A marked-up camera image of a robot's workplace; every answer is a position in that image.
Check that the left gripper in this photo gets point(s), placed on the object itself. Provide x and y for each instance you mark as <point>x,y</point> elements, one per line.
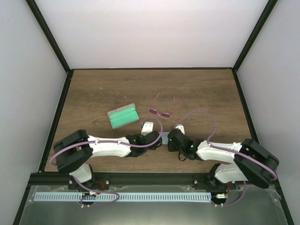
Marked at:
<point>154,147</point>

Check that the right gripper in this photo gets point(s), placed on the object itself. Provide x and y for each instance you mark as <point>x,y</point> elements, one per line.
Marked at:
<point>171,147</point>

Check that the light blue cleaning cloth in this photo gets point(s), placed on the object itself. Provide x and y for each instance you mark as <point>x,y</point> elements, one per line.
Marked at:
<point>164,138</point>

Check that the pink sunglasses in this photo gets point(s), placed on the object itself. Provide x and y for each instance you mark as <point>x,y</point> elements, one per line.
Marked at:
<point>164,113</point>

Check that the grey glasses case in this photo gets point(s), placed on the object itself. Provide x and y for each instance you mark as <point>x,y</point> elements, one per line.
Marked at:
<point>123,116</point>

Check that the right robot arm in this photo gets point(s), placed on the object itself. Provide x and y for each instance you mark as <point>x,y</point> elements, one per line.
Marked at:
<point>238,161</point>

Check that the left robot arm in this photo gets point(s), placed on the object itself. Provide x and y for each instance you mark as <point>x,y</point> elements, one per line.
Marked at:
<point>72,152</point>

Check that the clear plastic sheet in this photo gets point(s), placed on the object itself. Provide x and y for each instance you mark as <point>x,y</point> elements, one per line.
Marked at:
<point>244,206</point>

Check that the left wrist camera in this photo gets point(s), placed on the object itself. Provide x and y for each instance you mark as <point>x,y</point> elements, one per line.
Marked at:
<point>147,128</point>

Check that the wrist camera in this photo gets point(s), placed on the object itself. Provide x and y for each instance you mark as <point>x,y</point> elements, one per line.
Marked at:
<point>180,127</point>
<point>147,128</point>

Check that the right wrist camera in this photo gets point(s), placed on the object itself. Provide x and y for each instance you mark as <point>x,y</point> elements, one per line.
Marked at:
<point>180,127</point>

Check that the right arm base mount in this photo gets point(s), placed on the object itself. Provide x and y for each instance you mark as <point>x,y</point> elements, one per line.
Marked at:
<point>205,181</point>

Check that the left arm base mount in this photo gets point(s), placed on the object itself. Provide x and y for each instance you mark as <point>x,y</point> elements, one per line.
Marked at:
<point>99,181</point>

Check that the black aluminium frame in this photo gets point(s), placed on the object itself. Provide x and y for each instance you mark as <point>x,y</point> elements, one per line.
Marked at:
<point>139,86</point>

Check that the light blue slotted cable duct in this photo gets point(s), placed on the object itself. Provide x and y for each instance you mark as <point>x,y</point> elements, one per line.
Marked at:
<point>124,197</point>

